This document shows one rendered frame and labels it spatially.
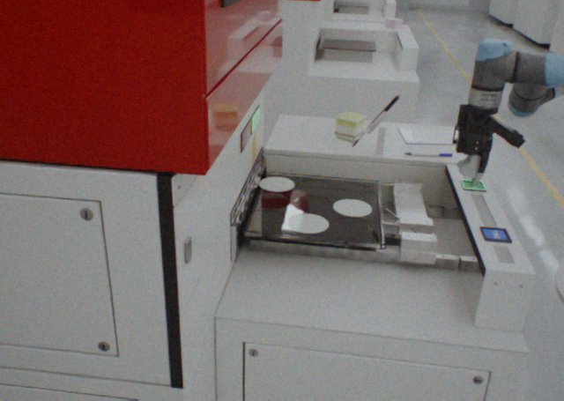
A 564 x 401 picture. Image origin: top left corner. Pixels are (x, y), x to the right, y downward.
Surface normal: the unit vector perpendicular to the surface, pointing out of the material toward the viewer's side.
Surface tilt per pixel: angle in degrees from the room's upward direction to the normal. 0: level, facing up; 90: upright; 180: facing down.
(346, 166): 90
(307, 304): 0
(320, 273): 0
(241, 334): 90
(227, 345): 90
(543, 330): 0
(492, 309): 90
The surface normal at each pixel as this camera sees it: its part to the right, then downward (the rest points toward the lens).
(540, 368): 0.04, -0.90
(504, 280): -0.13, 0.42
